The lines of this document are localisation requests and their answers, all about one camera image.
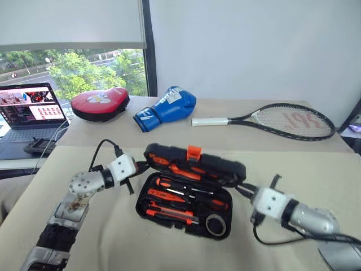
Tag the orange black utility knife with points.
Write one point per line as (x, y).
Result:
(169, 216)

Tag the black handheld controller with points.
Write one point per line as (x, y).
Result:
(39, 146)

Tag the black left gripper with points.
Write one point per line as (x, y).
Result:
(137, 169)

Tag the white roller blind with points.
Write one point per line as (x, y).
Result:
(70, 22)

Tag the white side desk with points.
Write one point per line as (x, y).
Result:
(17, 163)

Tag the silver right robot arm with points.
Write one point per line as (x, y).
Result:
(313, 218)

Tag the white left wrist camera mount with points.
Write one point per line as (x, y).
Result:
(121, 166)

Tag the red black punch pad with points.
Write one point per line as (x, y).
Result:
(98, 104)

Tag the open grey laptop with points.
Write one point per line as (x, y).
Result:
(28, 127)

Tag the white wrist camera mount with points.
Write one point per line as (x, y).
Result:
(121, 166)
(270, 201)

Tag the steel claw hammer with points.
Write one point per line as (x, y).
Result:
(225, 178)

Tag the black white tennis racket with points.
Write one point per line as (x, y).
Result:
(210, 121)

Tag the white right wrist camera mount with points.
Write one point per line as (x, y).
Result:
(270, 201)

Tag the black electrical tape roll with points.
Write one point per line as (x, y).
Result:
(208, 226)

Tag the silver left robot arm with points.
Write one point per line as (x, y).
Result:
(81, 183)

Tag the orange tape measure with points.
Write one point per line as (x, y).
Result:
(158, 159)

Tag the dark furniture with clutter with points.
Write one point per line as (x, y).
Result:
(354, 124)

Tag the black orange tool kit case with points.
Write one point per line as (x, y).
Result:
(197, 158)

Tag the blue boxing glove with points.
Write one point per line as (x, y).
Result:
(169, 108)

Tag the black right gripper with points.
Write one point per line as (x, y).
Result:
(250, 190)

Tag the black window frame post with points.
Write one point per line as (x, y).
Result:
(149, 50)

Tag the orange test pen screwdriver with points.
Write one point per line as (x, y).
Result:
(166, 195)

